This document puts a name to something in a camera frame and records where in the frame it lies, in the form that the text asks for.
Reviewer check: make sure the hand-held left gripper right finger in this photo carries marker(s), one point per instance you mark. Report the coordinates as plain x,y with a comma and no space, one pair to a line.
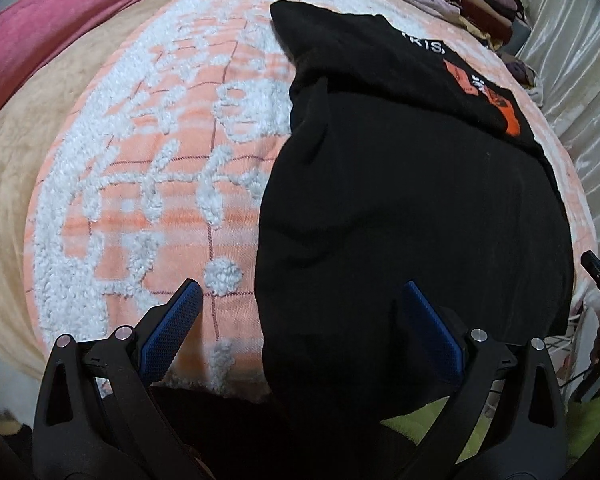
432,332

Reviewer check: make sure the peach and white plush blanket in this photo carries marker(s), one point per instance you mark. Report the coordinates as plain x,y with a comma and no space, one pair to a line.
130,160

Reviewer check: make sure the grey box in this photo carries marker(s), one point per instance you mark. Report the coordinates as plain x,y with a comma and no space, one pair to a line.
521,30

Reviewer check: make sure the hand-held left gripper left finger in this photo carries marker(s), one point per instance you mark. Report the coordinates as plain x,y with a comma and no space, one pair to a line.
172,330

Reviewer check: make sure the beige bed sheet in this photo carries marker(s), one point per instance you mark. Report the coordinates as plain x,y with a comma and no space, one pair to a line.
10,185

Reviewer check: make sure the black t-shirt with orange print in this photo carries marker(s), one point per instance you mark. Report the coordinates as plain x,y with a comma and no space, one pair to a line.
405,210

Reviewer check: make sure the pink quilt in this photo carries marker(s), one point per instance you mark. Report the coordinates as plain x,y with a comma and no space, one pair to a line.
55,25

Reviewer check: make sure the pile of folded clothes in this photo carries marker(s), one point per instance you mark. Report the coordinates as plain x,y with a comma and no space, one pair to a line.
480,5

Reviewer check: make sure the dark cloth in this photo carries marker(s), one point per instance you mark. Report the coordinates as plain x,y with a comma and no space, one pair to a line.
260,435

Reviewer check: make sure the person's green clothing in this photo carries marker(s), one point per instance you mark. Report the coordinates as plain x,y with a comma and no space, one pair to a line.
410,420

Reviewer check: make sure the white satin curtain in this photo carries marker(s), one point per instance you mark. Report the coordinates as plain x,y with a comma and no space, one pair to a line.
580,85

